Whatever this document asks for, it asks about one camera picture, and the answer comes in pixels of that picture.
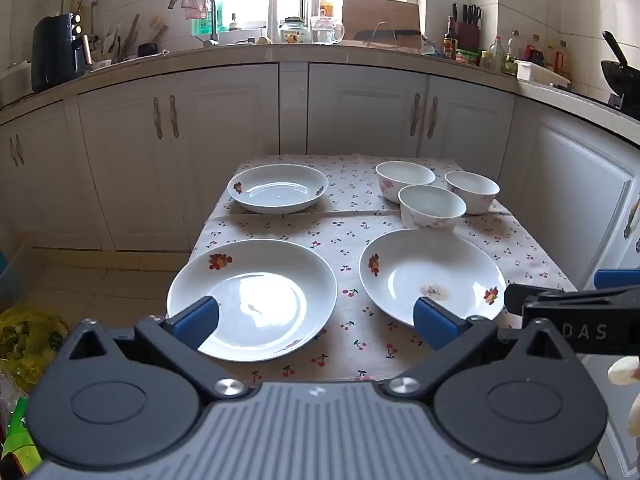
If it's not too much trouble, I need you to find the metal wire stand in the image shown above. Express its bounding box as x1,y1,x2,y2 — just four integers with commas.
372,21,399,50

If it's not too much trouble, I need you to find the grey kitchen countertop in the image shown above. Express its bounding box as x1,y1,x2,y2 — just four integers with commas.
0,42,640,136

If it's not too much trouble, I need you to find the pink dish cloth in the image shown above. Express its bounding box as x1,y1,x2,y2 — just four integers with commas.
181,0,211,21

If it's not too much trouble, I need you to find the glass mug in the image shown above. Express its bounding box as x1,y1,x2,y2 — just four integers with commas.
311,16,346,44

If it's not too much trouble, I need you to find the utensil rack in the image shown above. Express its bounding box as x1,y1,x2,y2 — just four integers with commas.
86,20,168,72

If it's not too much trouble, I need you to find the white pink-flower bowl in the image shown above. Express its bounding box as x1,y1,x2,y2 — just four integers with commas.
445,170,501,215
398,185,467,233
376,161,437,205

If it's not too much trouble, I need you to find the yellow plastic bag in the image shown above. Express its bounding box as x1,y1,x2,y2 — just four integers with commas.
0,305,69,392

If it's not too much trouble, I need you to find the black stove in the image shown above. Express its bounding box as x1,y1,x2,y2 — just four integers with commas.
607,92,640,122

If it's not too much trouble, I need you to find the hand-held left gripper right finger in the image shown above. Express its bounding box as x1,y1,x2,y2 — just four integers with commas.
389,296,581,401

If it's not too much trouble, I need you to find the green-label condiment bottle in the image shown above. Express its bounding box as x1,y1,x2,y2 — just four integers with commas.
505,30,521,76

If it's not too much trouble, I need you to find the person's right hand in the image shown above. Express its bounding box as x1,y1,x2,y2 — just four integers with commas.
606,355,640,438

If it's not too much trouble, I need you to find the wooden cutting board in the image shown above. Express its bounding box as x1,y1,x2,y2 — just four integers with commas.
341,0,421,41

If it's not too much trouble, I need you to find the white kitchen cabinet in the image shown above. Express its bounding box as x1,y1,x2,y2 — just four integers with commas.
0,55,640,480

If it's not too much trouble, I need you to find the white plastic tray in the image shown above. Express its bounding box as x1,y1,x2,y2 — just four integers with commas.
515,60,571,87

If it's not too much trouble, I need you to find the dark knife block with knives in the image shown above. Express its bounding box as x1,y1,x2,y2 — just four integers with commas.
451,4,482,53

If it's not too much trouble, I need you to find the cherry print tablecloth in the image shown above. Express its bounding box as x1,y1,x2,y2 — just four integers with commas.
186,154,581,385

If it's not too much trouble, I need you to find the metal kitchen faucet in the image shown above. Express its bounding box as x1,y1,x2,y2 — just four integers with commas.
167,0,222,49

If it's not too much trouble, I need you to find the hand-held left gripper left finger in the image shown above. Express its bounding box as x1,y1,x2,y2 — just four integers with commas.
64,296,251,402

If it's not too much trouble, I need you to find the stained white fruit-print plate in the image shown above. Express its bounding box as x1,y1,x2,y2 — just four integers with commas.
358,229,507,328

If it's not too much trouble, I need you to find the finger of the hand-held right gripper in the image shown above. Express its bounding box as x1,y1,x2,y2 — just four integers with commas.
594,269,640,290
504,284,640,313

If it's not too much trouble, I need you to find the dark sauce bottle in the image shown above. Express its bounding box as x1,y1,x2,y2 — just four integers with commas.
443,16,459,58

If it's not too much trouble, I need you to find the green package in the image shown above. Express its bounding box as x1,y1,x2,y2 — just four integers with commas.
0,395,42,467

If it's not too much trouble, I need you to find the floral glass jar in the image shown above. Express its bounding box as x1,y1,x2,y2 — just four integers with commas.
279,16,307,44

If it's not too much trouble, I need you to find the green dish soap bottle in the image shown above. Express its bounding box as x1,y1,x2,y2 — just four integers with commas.
190,0,219,37

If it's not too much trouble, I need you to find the black air fryer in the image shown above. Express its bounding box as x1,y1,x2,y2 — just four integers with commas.
31,12,87,93

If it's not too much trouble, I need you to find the black wok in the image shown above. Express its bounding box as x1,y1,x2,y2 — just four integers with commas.
600,30,640,111

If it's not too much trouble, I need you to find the small white fruit-print plate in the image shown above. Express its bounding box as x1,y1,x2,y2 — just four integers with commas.
227,164,330,215

